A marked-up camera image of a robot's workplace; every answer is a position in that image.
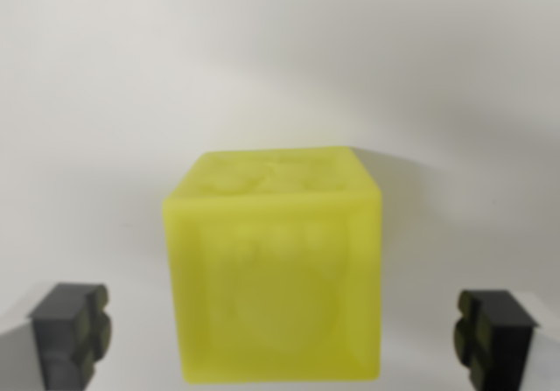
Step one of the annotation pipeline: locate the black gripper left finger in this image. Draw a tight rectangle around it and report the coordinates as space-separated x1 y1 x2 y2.
0 282 115 391

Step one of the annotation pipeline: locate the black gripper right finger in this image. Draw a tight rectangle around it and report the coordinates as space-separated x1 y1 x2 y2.
451 289 560 391

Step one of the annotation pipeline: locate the yellow embossed cube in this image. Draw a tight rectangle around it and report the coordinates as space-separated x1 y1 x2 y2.
161 145 384 385

